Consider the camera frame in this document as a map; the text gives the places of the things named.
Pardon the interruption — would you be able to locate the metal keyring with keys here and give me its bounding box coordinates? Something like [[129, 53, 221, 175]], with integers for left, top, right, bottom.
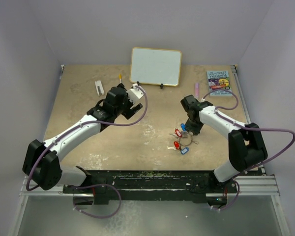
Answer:
[[170, 131, 199, 147]]

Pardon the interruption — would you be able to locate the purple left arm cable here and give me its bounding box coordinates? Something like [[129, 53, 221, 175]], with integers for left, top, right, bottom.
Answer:
[[26, 85, 148, 192]]

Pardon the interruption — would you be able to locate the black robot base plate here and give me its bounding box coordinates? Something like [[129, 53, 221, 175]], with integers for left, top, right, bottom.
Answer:
[[63, 170, 237, 204]]

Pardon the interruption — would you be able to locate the blue treehouse book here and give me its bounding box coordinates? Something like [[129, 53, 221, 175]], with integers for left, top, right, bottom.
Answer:
[[206, 70, 232, 96]]

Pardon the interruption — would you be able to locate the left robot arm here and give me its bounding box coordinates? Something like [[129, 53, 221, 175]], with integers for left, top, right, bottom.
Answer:
[[22, 84, 148, 193]]

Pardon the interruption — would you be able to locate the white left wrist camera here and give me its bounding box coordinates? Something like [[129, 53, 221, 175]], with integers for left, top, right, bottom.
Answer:
[[126, 83, 146, 104]]

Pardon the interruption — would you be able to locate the yellow framed whiteboard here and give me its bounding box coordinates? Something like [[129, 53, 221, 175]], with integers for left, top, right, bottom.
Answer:
[[129, 47, 182, 87]]

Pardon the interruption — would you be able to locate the aluminium rail frame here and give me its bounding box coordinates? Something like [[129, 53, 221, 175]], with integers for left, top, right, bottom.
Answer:
[[19, 64, 280, 197]]

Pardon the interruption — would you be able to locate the red key tag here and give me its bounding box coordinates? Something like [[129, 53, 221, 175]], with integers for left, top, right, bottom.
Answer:
[[175, 128, 182, 138], [174, 141, 181, 150]]

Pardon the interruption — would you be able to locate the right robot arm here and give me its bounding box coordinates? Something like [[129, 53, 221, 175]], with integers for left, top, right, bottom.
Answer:
[[180, 95, 268, 192]]

